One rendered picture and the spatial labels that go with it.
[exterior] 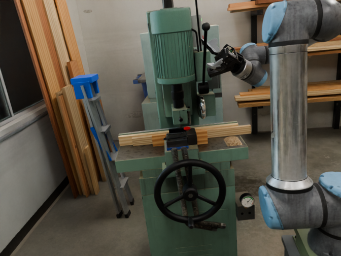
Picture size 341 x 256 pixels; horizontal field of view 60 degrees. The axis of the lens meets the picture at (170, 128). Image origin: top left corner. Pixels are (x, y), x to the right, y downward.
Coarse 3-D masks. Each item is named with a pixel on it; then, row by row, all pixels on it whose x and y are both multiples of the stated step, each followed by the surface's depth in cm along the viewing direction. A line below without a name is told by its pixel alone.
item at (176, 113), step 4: (172, 104) 147; (184, 104) 145; (172, 108) 140; (176, 108) 139; (180, 108) 139; (184, 108) 138; (172, 112) 137; (176, 112) 136; (180, 112) 136; (184, 112) 136; (176, 116) 137; (184, 116) 137; (176, 120) 138; (184, 120) 138; (176, 124) 138; (180, 124) 143
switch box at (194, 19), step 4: (192, 16) 153; (200, 16) 153; (192, 20) 153; (196, 20) 154; (200, 20) 154; (192, 24) 154; (196, 24) 154; (200, 24) 154; (196, 28) 155; (200, 28) 155; (192, 32) 155; (200, 32) 155; (200, 36) 156; (196, 44) 157
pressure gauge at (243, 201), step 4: (244, 196) 132; (248, 196) 131; (252, 196) 133; (240, 200) 134; (244, 200) 132; (248, 200) 132; (252, 200) 132; (244, 204) 133; (248, 204) 133; (252, 204) 133
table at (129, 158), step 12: (204, 144) 138; (216, 144) 137; (120, 156) 135; (132, 156) 133; (144, 156) 132; (156, 156) 131; (204, 156) 131; (216, 156) 132; (228, 156) 132; (240, 156) 132; (120, 168) 132; (132, 168) 132; (144, 168) 132; (156, 168) 133
